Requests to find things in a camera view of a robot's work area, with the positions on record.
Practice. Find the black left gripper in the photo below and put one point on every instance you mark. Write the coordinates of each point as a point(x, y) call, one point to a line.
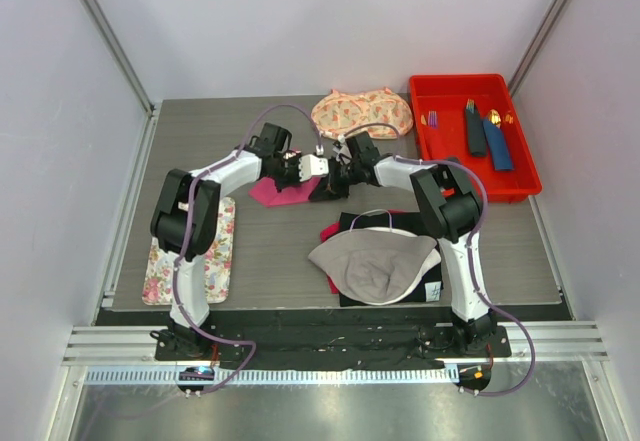
point(295, 161)

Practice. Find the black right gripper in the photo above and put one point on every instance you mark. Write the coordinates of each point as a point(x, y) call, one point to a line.
point(328, 188)

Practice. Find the pink paper napkin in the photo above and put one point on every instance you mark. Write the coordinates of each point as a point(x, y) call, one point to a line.
point(265, 193)

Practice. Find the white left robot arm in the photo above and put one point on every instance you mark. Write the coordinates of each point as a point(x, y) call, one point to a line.
point(185, 219)

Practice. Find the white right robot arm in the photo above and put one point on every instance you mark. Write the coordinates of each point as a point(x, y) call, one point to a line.
point(451, 201)

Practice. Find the red rolled napkin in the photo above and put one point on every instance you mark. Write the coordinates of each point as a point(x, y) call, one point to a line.
point(435, 143)

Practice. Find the black rolled napkin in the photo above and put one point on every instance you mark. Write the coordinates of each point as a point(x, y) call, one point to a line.
point(476, 140)

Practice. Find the blue rolled napkin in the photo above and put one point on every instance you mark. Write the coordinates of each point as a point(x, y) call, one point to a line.
point(497, 146)

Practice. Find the orange patterned fabric cover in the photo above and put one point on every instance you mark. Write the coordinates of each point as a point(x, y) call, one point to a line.
point(380, 110)

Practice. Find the grey bucket hat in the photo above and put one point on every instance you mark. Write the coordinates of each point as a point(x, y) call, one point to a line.
point(376, 266)

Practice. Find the purple fork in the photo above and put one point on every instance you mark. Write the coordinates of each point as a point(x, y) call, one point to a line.
point(432, 119)

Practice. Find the red plastic bin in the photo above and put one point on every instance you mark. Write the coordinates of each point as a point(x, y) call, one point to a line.
point(447, 95)

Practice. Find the black folded garment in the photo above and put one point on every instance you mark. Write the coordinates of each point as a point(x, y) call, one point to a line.
point(431, 287)

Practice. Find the rainbow fork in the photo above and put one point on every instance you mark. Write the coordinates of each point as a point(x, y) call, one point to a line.
point(470, 105)

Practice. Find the floral rectangular tray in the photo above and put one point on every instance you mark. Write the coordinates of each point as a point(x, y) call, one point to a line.
point(212, 269)

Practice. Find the gold spoon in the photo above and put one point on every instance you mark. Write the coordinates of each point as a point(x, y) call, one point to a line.
point(494, 117)

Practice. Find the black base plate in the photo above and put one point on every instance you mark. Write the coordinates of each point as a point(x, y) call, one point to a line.
point(328, 340)

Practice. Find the aluminium front rail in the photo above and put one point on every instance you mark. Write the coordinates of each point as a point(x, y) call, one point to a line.
point(125, 355)

